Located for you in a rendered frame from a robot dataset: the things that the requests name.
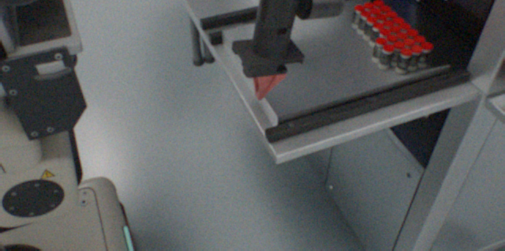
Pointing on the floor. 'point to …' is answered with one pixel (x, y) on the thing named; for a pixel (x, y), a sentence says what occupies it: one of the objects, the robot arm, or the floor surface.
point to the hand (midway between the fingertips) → (259, 94)
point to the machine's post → (459, 137)
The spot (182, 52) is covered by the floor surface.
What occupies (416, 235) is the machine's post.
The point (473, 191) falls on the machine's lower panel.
